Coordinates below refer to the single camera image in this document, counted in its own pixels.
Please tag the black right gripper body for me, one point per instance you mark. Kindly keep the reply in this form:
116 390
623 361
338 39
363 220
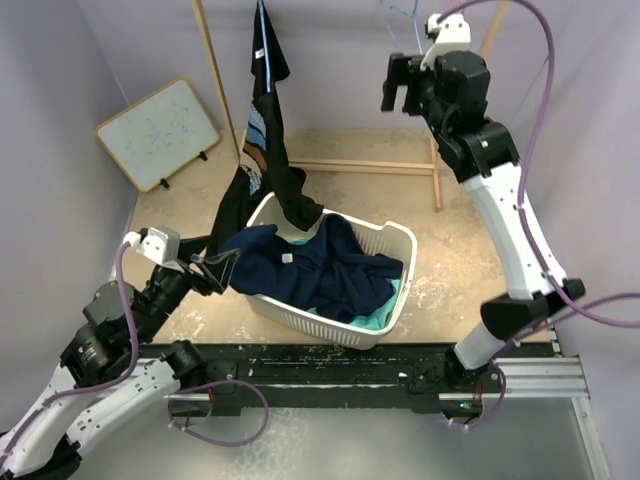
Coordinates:
426 77

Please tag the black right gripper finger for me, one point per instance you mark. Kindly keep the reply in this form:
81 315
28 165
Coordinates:
413 103
398 73

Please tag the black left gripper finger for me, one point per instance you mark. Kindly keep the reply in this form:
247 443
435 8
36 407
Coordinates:
220 261
222 279

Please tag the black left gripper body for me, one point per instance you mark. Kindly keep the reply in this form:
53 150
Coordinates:
200 281

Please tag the light blue wire hanger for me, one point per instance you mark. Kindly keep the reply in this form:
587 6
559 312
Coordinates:
403 13

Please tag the navy blue t shirt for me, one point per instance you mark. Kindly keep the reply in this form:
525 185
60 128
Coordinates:
287 272

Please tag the teal t shirt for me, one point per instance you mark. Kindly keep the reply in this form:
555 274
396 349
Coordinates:
356 288

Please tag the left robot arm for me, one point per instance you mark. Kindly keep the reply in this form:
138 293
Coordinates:
101 381

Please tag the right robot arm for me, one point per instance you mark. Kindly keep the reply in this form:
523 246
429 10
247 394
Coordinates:
451 97

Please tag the black printed t shirt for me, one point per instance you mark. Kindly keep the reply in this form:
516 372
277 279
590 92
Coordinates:
264 167

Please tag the small framed whiteboard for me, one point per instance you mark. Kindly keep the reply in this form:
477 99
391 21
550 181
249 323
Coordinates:
157 136

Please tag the white perforated laundry basket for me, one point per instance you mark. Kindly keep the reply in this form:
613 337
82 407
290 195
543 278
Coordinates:
391 239

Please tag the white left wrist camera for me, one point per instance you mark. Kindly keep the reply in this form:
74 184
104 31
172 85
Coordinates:
160 245

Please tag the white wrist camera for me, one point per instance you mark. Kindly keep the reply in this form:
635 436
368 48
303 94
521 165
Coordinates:
160 245
450 34

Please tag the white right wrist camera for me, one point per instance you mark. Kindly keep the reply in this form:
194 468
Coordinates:
450 34

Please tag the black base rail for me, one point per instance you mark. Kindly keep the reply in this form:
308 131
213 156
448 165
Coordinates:
319 376

